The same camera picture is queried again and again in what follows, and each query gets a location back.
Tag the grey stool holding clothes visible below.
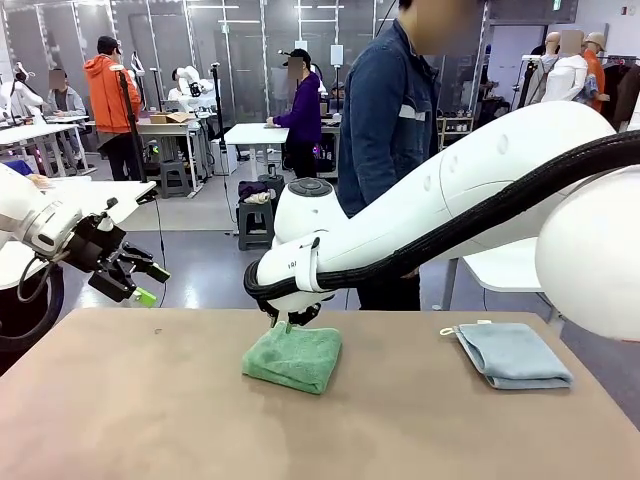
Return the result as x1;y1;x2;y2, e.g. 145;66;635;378
237;198;277;252

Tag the slim black tripod stand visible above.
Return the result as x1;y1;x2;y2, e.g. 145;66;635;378
209;62;229;151

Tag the pile of dark clothes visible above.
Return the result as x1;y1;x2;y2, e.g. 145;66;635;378
237;179;276;206

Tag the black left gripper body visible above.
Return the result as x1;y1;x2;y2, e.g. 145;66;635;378
64;214;127;275

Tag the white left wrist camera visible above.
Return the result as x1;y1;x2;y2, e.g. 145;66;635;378
97;197;120;231

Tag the cardboard box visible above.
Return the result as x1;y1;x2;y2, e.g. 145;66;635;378
149;111;197;125

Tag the dark hanging garment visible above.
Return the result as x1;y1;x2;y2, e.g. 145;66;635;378
602;62;640;133

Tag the person in orange hoodie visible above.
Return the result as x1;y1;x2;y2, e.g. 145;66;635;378
82;35;145;182

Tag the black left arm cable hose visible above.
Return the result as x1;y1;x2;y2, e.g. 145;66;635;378
0;252;67;351

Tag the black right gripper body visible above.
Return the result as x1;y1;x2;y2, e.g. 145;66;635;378
260;300;324;327

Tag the seated person in grey jacket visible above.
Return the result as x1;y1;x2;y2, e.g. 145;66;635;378
47;68;89;167

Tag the white background table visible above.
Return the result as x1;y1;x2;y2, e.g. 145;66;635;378
223;122;292;176

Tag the blue towel with loop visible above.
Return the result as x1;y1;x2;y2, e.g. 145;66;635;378
439;322;575;391

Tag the black stool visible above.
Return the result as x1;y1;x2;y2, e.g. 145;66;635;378
264;173;289;202

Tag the wooden shelf rack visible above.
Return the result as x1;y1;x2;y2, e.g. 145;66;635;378
437;115;476;151

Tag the person in purple hoodie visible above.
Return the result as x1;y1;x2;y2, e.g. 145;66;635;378
267;48;324;181

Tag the green towel with loop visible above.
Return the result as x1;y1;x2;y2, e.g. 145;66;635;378
242;322;344;397

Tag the mannequin in orange with hat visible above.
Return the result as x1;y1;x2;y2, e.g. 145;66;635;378
582;31;612;114

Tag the small grey stool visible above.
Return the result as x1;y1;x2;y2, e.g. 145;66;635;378
158;159;194;200

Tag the person in denim jacket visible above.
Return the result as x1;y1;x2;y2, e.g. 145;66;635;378
337;0;484;311

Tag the black right arm cable sleeve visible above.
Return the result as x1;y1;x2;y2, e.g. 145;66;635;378
243;130;640;304

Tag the seated person in white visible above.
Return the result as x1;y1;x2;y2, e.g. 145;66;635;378
167;68;187;114

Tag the mannequin in grey top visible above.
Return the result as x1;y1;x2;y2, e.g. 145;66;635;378
542;31;562;101

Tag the white side table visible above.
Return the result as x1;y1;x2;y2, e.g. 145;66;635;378
459;237;567;321

